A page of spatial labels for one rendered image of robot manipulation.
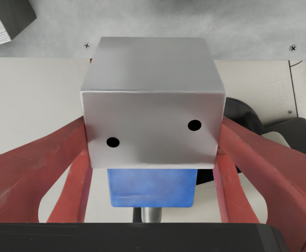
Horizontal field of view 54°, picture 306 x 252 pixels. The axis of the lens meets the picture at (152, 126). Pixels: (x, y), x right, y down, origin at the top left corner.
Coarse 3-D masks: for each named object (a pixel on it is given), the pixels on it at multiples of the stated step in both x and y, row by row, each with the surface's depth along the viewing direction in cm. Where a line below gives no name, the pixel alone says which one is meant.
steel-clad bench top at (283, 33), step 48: (48, 0) 24; (96, 0) 24; (144, 0) 24; (192, 0) 24; (240, 0) 24; (288, 0) 24; (0, 48) 26; (48, 48) 26; (240, 48) 26; (288, 48) 26
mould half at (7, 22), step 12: (0, 0) 20; (12, 0) 21; (24, 0) 23; (0, 12) 20; (12, 12) 21; (24, 12) 23; (0, 24) 19; (12, 24) 21; (24, 24) 22; (0, 36) 20; (12, 36) 20
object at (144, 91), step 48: (96, 48) 13; (144, 48) 13; (192, 48) 13; (96, 96) 10; (144, 96) 10; (192, 96) 10; (96, 144) 11; (144, 144) 11; (192, 144) 11; (144, 192) 15; (192, 192) 15
